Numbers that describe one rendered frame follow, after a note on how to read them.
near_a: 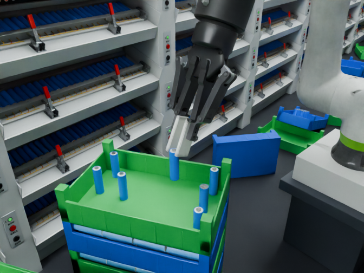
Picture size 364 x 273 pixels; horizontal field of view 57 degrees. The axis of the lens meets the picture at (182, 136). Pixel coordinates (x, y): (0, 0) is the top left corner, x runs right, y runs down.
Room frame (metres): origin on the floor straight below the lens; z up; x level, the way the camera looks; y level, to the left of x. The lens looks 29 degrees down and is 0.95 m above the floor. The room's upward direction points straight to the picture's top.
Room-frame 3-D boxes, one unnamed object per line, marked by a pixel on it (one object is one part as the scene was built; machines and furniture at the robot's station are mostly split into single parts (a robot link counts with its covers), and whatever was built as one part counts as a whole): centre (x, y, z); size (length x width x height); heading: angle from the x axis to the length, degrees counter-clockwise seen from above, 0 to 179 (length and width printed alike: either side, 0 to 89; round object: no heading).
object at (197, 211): (0.45, -0.03, 0.52); 0.02 x 0.02 x 0.06
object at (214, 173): (0.58, -0.07, 0.52); 0.02 x 0.02 x 0.06
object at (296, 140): (1.63, -0.60, 0.04); 0.30 x 0.20 x 0.08; 51
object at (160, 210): (0.55, 0.07, 0.52); 0.30 x 0.20 x 0.08; 73
